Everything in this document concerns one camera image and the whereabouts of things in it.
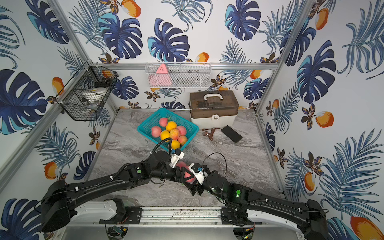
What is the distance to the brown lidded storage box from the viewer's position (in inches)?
38.9

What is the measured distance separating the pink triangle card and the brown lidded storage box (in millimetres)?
196

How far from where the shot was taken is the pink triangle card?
0.90 meters
